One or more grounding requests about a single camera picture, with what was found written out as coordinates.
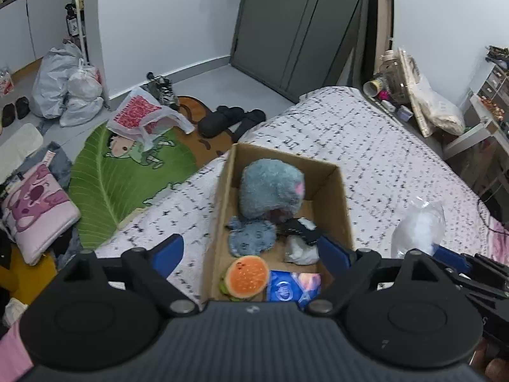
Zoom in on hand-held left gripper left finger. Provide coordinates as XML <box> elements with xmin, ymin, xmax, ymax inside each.
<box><xmin>59</xmin><ymin>234</ymin><xmax>199</xmax><ymax>319</ymax></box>

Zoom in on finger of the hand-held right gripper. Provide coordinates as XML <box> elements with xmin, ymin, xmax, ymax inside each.
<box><xmin>434</xmin><ymin>246</ymin><xmax>509</xmax><ymax>287</ymax></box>

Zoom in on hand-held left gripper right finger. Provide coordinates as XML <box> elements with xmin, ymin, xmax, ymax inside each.
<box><xmin>307</xmin><ymin>236</ymin><xmax>463</xmax><ymax>319</ymax></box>

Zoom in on white soft item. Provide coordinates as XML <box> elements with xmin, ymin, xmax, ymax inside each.
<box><xmin>283</xmin><ymin>235</ymin><xmax>321</xmax><ymax>265</ymax></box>

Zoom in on clear plastic bag white stuffing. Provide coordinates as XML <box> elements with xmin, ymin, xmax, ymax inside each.
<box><xmin>390</xmin><ymin>198</ymin><xmax>446</xmax><ymax>258</ymax></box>

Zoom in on black and white soft toy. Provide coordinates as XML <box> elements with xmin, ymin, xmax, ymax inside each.
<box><xmin>277</xmin><ymin>217</ymin><xmax>321</xmax><ymax>246</ymax></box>

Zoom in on blue tissue packet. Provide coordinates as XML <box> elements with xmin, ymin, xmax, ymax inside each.
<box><xmin>266</xmin><ymin>270</ymin><xmax>323</xmax><ymax>312</ymax></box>

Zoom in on brown cardboard box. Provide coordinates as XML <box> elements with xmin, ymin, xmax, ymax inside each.
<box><xmin>201</xmin><ymin>143</ymin><xmax>355</xmax><ymax>304</ymax></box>

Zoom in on orange burger plush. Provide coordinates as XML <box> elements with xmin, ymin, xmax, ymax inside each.
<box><xmin>220</xmin><ymin>255</ymin><xmax>270</xmax><ymax>300</ymax></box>

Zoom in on small blue fuzzy plush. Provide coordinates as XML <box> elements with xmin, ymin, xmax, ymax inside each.
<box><xmin>225</xmin><ymin>216</ymin><xmax>278</xmax><ymax>257</ymax></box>

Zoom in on blue-grey fluffy plush toy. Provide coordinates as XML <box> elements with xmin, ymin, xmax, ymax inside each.
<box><xmin>239</xmin><ymin>158</ymin><xmax>306</xmax><ymax>222</ymax></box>

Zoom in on person's right hand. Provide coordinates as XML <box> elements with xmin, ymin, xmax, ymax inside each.
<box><xmin>471</xmin><ymin>338</ymin><xmax>509</xmax><ymax>382</ymax></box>

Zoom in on pink bed sheet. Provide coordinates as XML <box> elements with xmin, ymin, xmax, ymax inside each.
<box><xmin>487</xmin><ymin>217</ymin><xmax>509</xmax><ymax>265</ymax></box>

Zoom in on green leaf rug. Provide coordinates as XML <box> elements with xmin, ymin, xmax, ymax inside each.
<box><xmin>69</xmin><ymin>121</ymin><xmax>200</xmax><ymax>248</ymax></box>

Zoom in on white black checked blanket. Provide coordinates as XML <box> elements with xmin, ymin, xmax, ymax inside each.
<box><xmin>95</xmin><ymin>85</ymin><xmax>494</xmax><ymax>307</ymax></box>

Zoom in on brown floor mat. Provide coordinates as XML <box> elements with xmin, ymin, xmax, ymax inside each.
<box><xmin>176</xmin><ymin>95</ymin><xmax>240</xmax><ymax>165</ymax></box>

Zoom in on grey desk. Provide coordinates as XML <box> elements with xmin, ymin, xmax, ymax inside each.
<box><xmin>441</xmin><ymin>95</ymin><xmax>509</xmax><ymax>194</ymax></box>

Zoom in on pink printed pillow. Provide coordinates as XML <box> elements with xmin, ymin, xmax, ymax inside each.
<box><xmin>1</xmin><ymin>162</ymin><xmax>83</xmax><ymax>266</ymax></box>

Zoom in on black slipper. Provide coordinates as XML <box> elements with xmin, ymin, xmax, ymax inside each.
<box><xmin>198</xmin><ymin>105</ymin><xmax>244</xmax><ymax>138</ymax></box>
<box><xmin>234</xmin><ymin>109</ymin><xmax>267</xmax><ymax>145</ymax></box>

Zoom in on red white plastic bag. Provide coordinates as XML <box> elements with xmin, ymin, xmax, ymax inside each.
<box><xmin>107</xmin><ymin>86</ymin><xmax>196</xmax><ymax>152</ymax></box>

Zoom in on yellow cloth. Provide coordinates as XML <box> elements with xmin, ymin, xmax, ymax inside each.
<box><xmin>0</xmin><ymin>242</ymin><xmax>59</xmax><ymax>308</ymax></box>

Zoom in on blue jeans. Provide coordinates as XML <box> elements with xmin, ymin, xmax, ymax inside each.
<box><xmin>23</xmin><ymin>142</ymin><xmax>74</xmax><ymax>192</ymax></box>

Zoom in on clear bag of cream cloth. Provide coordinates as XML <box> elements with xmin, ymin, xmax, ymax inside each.
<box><xmin>414</xmin><ymin>75</ymin><xmax>467</xmax><ymax>137</ymax></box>

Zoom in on pair of sneakers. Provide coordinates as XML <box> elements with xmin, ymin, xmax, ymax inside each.
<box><xmin>146</xmin><ymin>72</ymin><xmax>180</xmax><ymax>109</ymax></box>

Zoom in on yellow can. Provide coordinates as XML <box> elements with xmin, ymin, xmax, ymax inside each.
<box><xmin>363</xmin><ymin>77</ymin><xmax>389</xmax><ymax>99</ymax></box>

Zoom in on patterned flat bag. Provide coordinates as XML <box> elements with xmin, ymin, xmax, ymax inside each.
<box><xmin>397</xmin><ymin>46</ymin><xmax>435</xmax><ymax>138</ymax></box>

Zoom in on grey drawer organizer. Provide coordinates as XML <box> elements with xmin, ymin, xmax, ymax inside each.
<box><xmin>476</xmin><ymin>63</ymin><xmax>509</xmax><ymax>106</ymax></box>

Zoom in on white cloth pad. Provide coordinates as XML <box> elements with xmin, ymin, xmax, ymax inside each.
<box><xmin>0</xmin><ymin>123</ymin><xmax>44</xmax><ymax>181</ymax></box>

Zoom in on clear water jug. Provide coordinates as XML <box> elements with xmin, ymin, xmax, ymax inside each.
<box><xmin>379</xmin><ymin>49</ymin><xmax>403</xmax><ymax>93</ymax></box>

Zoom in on grey plastic bag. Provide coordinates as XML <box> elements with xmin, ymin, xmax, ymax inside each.
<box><xmin>31</xmin><ymin>42</ymin><xmax>85</xmax><ymax>119</ymax></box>

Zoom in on brown framed board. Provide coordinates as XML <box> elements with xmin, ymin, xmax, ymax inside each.
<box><xmin>360</xmin><ymin>0</ymin><xmax>395</xmax><ymax>89</ymax></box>

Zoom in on grey door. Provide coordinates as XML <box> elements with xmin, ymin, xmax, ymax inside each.
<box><xmin>231</xmin><ymin>0</ymin><xmax>368</xmax><ymax>104</ymax></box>

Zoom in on white cabinet with shelf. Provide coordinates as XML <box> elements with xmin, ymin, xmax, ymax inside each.
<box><xmin>0</xmin><ymin>0</ymin><xmax>100</xmax><ymax>73</ymax></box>

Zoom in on black cable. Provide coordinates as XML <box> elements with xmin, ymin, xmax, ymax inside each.
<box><xmin>476</xmin><ymin>190</ymin><xmax>509</xmax><ymax>236</ymax></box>

